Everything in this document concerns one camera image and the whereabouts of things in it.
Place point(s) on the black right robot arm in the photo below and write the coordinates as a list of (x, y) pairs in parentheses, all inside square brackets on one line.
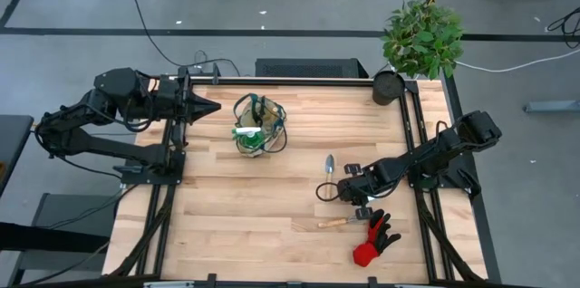
[(430, 152)]

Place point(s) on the grey desk leg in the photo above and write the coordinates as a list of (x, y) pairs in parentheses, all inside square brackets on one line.
[(553, 106)]

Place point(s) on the dark grey low shelf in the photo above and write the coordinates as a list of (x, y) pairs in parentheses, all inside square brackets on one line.
[(77, 211)]

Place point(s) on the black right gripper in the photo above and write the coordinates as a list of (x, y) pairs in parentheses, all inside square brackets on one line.
[(360, 188)]

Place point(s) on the green spray bottle white trigger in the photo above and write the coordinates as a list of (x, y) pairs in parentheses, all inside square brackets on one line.
[(247, 131)]

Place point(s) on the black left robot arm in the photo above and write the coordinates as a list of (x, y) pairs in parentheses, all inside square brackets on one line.
[(109, 145)]

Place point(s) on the green plant in black pot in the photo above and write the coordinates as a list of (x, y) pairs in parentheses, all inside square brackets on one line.
[(423, 39)]

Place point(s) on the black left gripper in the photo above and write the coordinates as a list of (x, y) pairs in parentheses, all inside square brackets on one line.
[(170, 98)]

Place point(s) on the black computer case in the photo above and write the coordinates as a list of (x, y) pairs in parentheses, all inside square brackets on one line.
[(308, 68)]

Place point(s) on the cream and green gardening bag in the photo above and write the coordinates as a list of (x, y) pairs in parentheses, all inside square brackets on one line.
[(272, 118)]

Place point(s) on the red and black garden glove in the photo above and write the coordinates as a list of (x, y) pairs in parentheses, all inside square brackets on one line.
[(366, 254)]

